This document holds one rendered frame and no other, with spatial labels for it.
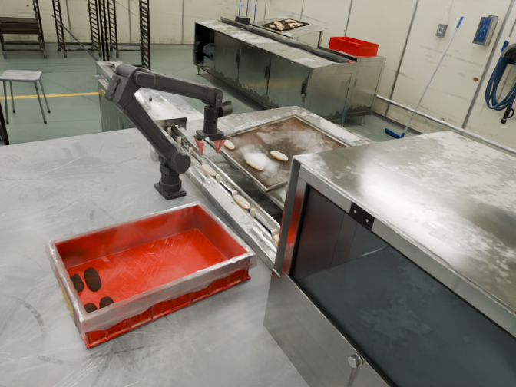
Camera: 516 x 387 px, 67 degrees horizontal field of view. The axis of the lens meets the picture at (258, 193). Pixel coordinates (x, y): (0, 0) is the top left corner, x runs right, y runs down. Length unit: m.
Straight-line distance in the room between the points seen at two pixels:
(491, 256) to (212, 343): 0.65
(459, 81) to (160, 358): 4.63
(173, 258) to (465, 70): 4.35
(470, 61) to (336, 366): 4.50
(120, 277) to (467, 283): 0.90
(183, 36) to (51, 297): 8.25
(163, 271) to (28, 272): 0.36
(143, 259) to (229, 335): 0.37
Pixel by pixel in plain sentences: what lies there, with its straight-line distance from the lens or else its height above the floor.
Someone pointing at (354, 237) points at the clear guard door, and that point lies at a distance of 0.69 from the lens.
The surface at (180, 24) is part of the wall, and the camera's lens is 9.09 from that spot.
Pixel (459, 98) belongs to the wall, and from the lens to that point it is 5.13.
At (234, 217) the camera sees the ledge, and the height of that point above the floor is 0.86.
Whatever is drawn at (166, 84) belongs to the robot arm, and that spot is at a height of 1.25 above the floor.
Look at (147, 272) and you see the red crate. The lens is 1.20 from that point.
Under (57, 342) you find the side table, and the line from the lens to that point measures 1.07.
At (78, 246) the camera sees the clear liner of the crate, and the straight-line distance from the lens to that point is 1.21.
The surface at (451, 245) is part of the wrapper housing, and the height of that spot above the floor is 1.30.
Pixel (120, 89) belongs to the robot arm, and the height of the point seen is 1.26.
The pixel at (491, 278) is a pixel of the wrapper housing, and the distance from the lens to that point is 0.60.
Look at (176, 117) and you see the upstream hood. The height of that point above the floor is 0.92.
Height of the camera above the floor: 1.61
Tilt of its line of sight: 30 degrees down
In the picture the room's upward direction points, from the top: 7 degrees clockwise
